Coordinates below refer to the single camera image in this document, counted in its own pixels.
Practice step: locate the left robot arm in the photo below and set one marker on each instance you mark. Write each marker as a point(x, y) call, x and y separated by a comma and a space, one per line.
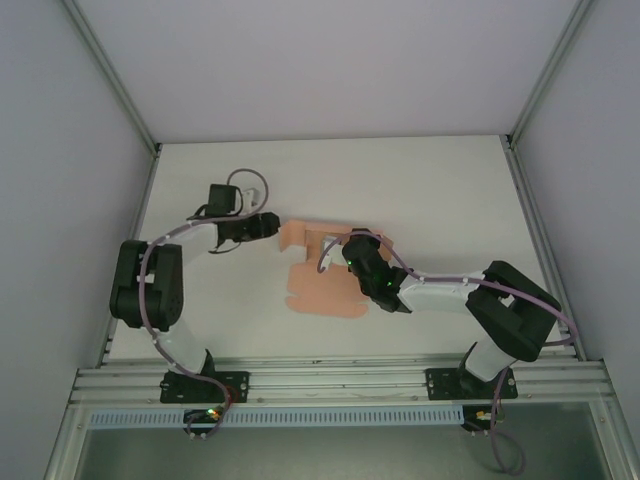
point(185, 345)

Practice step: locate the aluminium side rail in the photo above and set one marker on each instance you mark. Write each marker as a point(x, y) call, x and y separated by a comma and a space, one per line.
point(144, 200)
point(530, 200)

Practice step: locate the aluminium mounting rail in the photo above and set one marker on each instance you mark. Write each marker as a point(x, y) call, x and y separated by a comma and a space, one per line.
point(340, 382)

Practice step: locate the small black controller board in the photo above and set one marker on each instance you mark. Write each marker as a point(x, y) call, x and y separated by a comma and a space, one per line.
point(202, 416)
point(475, 417)

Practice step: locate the aluminium frame post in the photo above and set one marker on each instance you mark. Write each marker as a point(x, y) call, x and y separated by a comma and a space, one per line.
point(62, 450)
point(549, 75)
point(617, 450)
point(116, 82)

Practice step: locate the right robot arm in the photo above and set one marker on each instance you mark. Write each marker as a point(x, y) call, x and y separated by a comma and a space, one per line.
point(440, 297)

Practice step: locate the aluminium lower frame post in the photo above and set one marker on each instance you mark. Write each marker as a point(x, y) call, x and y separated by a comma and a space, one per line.
point(62, 450)
point(617, 450)

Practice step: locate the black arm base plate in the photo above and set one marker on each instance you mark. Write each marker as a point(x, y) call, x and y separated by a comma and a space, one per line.
point(440, 385)
point(240, 385)

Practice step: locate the grey metal panel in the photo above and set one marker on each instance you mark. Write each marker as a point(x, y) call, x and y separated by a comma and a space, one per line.
point(325, 455)

